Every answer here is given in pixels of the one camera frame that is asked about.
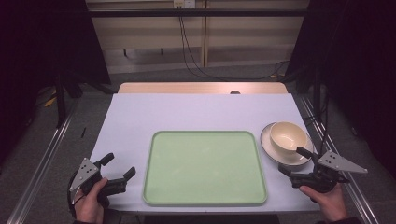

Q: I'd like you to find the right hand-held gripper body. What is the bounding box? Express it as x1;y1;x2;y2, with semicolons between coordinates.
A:
289;150;369;194

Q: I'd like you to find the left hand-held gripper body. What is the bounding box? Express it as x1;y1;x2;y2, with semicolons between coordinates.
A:
69;158;127;208

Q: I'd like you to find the white plate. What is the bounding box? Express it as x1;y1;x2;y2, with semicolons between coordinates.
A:
260;122;315;167

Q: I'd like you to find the cream bowl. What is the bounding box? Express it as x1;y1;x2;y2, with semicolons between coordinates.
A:
269;120;308;156

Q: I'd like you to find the person's right hand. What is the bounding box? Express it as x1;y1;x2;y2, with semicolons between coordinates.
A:
299;182;348;223

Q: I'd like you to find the person's left hand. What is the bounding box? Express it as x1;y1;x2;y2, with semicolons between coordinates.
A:
74;177;108;223

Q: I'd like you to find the light green tray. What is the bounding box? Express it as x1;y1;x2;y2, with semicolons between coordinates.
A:
142;130;269;207

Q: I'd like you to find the black metal stand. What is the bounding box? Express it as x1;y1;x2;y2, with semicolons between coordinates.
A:
54;69;69;129

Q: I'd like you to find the yellow floor marker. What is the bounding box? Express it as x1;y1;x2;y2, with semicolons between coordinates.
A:
43;89;58;108

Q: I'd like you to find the pale lilac table mat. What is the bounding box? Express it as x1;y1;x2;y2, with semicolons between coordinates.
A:
89;92;321;215

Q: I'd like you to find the black curtain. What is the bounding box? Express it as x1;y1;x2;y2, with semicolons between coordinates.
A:
0;0;112;171
285;0;396;180

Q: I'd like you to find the black horizontal bar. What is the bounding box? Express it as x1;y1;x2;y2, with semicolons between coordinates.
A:
88;8;308;19

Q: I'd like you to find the thin black stand cable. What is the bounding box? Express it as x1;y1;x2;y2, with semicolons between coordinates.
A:
306;90;332;157

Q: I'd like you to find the metal floor rail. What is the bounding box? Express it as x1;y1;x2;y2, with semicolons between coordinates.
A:
6;101;80;224
298;94;380;224

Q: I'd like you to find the long black cable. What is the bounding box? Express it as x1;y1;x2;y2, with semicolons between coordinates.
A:
179;7;219;78
177;7;290;81

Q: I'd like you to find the wooden wall strip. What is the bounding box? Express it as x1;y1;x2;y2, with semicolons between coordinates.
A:
202;0;209;68

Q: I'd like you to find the white wall socket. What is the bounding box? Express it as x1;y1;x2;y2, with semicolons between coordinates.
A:
173;0;197;9

